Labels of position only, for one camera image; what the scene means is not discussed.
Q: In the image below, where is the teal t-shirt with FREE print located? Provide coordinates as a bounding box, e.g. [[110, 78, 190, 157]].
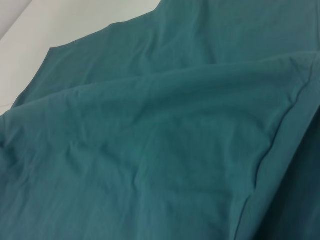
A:
[[0, 0, 320, 240]]

